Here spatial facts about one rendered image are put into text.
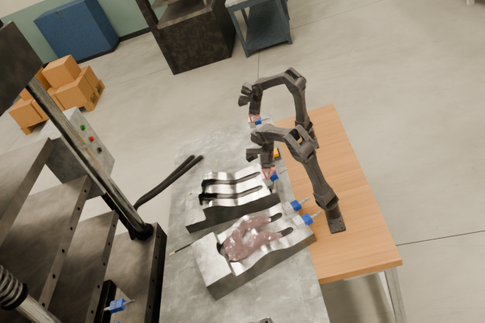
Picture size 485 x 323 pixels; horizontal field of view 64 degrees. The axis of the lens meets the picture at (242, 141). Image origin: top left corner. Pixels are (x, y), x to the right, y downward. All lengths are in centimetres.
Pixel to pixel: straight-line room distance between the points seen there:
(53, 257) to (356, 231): 121
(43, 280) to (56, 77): 518
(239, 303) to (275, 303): 16
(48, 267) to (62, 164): 65
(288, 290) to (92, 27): 749
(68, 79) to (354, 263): 552
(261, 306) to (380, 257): 51
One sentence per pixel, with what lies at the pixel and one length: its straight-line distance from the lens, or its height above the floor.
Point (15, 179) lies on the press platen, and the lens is 173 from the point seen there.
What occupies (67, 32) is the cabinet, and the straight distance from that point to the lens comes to 885.
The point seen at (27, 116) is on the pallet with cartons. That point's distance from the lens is 680.
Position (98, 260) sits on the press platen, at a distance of 192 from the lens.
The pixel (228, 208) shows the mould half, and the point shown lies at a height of 88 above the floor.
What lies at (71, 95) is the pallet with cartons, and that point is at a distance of 638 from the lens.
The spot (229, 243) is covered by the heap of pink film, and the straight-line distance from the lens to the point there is 179.
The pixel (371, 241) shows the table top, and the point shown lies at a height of 80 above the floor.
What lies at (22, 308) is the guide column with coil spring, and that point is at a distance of 145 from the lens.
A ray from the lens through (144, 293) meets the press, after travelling 201.
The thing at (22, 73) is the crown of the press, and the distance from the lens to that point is 169.
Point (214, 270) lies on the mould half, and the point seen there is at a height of 91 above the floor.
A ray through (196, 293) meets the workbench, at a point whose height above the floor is 80.
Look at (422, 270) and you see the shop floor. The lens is 261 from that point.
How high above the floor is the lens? 219
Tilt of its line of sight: 34 degrees down
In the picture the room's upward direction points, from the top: 24 degrees counter-clockwise
